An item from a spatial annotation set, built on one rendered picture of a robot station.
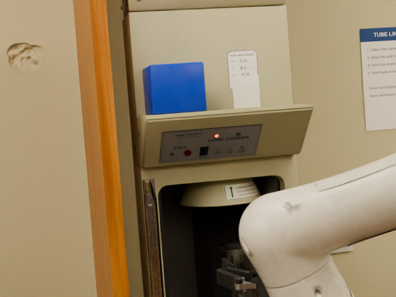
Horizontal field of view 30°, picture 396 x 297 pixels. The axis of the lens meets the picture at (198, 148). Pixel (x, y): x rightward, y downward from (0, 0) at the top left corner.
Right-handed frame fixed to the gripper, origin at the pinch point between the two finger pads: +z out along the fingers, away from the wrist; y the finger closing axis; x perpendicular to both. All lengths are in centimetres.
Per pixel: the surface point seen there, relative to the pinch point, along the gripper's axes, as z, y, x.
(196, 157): 7.3, 7.7, -20.4
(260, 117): 0.9, -3.7, -27.2
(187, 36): 11.2, 6.9, -44.0
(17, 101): 54, 42, -35
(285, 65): 11.6, -12.8, -37.2
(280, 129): 3.7, -8.4, -24.5
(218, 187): 14.3, 2.2, -13.6
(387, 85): 55, -56, -32
